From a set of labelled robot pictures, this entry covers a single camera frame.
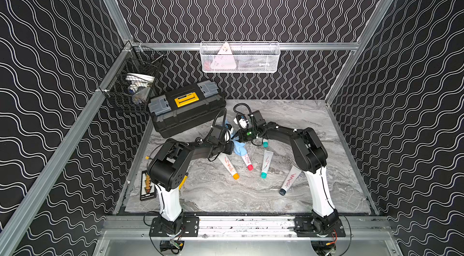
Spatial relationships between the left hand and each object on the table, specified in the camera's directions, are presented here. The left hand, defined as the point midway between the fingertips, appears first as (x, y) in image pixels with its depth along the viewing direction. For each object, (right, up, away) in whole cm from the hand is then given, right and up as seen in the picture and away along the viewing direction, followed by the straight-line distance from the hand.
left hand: (231, 142), depth 98 cm
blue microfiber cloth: (+4, -2, -5) cm, 7 cm away
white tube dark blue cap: (+30, -15, -10) cm, 35 cm away
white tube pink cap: (+8, -9, -7) cm, 14 cm away
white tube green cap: (+18, -1, +1) cm, 18 cm away
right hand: (0, +1, +1) cm, 2 cm away
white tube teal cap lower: (+19, -8, -4) cm, 21 cm away
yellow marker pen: (-14, -6, -44) cm, 46 cm away
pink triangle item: (-4, +43, -7) cm, 44 cm away
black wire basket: (-49, +31, -8) cm, 58 cm away
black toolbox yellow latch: (-24, +18, -3) cm, 30 cm away
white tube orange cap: (-3, -8, -5) cm, 10 cm away
